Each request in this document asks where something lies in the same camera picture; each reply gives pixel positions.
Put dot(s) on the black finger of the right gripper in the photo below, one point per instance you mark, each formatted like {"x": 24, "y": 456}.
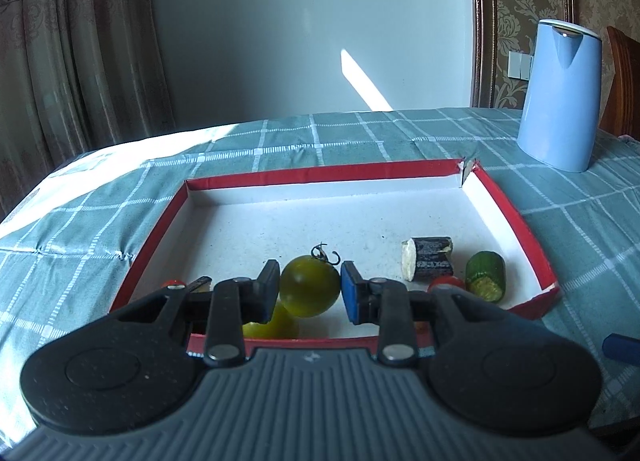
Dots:
{"x": 621, "y": 348}

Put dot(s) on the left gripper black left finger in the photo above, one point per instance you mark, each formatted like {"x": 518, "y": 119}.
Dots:
{"x": 137, "y": 365}

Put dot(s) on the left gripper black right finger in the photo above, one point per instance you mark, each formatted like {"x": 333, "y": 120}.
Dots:
{"x": 493, "y": 368}

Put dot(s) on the dark eggplant chunk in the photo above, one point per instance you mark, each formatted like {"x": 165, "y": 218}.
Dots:
{"x": 200, "y": 285}
{"x": 423, "y": 259}

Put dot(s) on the yellow green tomato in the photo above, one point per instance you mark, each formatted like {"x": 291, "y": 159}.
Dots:
{"x": 310, "y": 284}

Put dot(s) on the red cherry tomato left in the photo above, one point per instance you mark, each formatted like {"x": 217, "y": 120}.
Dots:
{"x": 174, "y": 284}

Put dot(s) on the red cherry tomato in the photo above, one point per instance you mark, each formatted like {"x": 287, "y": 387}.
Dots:
{"x": 174, "y": 284}
{"x": 446, "y": 281}

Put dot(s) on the green cucumber chunk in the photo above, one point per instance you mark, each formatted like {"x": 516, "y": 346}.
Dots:
{"x": 485, "y": 276}

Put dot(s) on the red cherry tomato right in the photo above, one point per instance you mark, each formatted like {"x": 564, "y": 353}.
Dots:
{"x": 446, "y": 281}

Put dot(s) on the teal checked bedspread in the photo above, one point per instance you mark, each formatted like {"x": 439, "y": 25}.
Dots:
{"x": 66, "y": 248}

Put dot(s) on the red cardboard tray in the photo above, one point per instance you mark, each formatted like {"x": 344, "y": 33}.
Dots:
{"x": 229, "y": 226}

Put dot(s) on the green tomato in tray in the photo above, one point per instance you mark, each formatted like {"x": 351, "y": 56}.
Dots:
{"x": 282, "y": 326}

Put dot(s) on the wooden headboard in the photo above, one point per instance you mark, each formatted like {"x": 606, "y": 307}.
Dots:
{"x": 621, "y": 113}

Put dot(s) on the blue electric kettle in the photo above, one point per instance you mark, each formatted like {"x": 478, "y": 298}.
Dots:
{"x": 562, "y": 103}

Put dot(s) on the patterned brown curtain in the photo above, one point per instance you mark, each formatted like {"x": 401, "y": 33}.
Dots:
{"x": 76, "y": 75}

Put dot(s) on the white wall switch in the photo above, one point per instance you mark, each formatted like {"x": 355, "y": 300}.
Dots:
{"x": 519, "y": 66}

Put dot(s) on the brown wooden door frame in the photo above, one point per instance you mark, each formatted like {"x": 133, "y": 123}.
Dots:
{"x": 501, "y": 27}

